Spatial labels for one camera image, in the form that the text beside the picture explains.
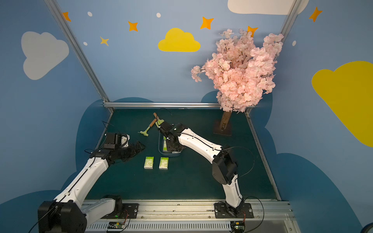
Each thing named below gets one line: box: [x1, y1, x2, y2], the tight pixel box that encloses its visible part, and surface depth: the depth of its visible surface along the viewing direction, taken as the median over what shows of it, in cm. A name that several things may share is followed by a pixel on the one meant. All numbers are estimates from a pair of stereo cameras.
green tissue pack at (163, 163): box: [158, 156, 170, 170], surface depth 91 cm
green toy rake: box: [137, 118, 157, 137], surface depth 110 cm
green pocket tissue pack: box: [143, 156, 155, 170], surface depth 91 cm
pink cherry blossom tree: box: [190, 28, 285, 131], surface depth 70 cm
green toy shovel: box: [153, 112, 165, 126], surface depth 117 cm
